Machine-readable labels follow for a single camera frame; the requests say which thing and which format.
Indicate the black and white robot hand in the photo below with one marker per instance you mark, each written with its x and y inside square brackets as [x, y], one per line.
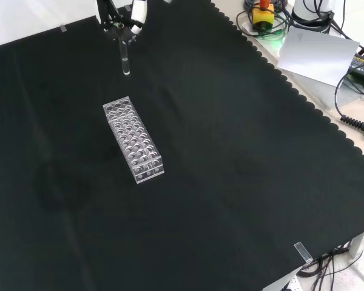
[109, 18]

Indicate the clear glass test tube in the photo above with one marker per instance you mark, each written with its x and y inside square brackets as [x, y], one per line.
[126, 62]

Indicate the clear plastic test tube rack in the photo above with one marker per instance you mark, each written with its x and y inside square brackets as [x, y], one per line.
[133, 142]

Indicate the grey tape strip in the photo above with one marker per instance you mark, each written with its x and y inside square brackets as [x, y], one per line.
[63, 28]

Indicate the yellow stop button box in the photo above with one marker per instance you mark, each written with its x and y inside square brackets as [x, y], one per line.
[263, 16]

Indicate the black bench cloth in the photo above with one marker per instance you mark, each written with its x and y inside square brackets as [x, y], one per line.
[200, 166]

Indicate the pale board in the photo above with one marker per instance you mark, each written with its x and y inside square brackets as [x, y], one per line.
[318, 56]

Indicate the clear tape strip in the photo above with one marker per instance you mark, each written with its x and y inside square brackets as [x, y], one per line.
[303, 253]

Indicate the grey table leg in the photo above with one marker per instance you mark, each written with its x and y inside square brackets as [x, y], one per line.
[357, 244]

